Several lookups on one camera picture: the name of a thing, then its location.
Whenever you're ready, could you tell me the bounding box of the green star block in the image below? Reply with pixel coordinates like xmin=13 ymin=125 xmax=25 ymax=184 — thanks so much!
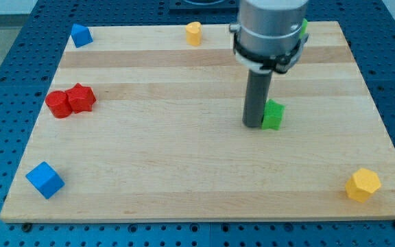
xmin=261 ymin=99 xmax=285 ymax=130

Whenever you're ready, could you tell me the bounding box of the green block behind arm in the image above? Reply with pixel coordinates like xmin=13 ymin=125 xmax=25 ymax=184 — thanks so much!
xmin=299 ymin=19 xmax=308 ymax=38

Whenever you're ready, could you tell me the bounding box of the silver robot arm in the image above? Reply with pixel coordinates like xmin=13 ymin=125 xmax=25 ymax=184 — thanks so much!
xmin=229 ymin=0 xmax=309 ymax=74

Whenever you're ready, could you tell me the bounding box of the wooden board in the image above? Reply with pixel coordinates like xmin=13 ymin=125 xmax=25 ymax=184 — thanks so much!
xmin=0 ymin=21 xmax=395 ymax=223

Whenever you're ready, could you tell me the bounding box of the red star block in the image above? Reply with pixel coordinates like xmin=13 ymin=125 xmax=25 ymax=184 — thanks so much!
xmin=65 ymin=83 xmax=97 ymax=113

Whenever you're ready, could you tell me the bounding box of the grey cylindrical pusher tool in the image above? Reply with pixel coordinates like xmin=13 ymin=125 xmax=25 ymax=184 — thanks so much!
xmin=242 ymin=70 xmax=272 ymax=128

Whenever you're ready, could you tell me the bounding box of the yellow heart block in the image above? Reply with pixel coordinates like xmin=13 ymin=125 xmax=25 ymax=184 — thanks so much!
xmin=185 ymin=21 xmax=202 ymax=47

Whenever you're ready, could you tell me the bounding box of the red cylinder block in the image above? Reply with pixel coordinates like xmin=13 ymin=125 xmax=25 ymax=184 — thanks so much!
xmin=45 ymin=91 xmax=72 ymax=119

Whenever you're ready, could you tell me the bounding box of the blue triangular block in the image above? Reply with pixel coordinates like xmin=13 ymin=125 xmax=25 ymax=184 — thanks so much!
xmin=71 ymin=23 xmax=93 ymax=48

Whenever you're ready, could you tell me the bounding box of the blue cube block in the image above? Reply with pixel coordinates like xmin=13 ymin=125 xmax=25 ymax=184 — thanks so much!
xmin=25 ymin=162 xmax=65 ymax=199

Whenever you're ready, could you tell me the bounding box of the yellow hexagon block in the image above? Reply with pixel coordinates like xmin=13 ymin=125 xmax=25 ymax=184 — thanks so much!
xmin=345 ymin=168 xmax=382 ymax=203

